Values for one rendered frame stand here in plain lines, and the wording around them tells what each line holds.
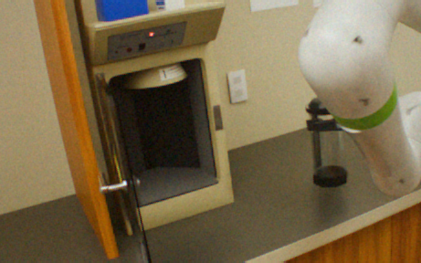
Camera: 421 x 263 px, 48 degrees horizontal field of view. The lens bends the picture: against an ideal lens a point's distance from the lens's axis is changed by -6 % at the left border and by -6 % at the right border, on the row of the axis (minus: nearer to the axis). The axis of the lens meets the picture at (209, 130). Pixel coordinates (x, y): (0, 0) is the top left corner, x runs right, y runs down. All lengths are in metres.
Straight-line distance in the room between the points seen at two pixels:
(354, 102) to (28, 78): 1.17
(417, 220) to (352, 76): 0.95
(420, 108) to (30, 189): 1.24
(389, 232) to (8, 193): 1.21
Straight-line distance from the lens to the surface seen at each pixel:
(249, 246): 1.23
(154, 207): 1.36
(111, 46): 1.16
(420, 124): 1.06
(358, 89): 0.67
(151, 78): 1.29
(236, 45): 1.83
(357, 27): 0.66
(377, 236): 1.45
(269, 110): 1.94
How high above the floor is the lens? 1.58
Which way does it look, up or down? 18 degrees down
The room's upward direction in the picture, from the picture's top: 8 degrees counter-clockwise
